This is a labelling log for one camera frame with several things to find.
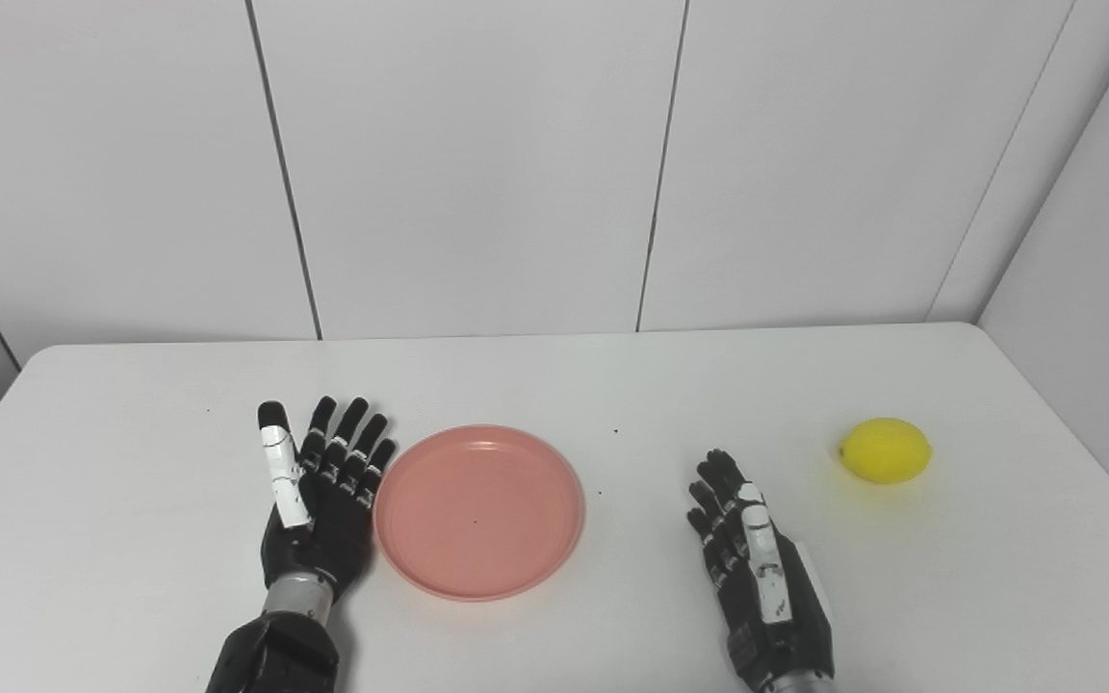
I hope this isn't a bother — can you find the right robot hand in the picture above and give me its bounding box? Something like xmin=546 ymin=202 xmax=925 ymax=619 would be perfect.
xmin=686 ymin=449 xmax=836 ymax=693

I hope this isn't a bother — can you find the yellow lemon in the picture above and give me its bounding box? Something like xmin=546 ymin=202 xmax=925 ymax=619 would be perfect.
xmin=838 ymin=417 xmax=933 ymax=485

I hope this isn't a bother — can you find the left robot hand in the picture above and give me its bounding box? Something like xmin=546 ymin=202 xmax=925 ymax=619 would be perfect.
xmin=257 ymin=396 xmax=398 ymax=600

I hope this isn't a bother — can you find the pink round plate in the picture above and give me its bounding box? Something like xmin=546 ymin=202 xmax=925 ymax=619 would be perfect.
xmin=374 ymin=424 xmax=586 ymax=603

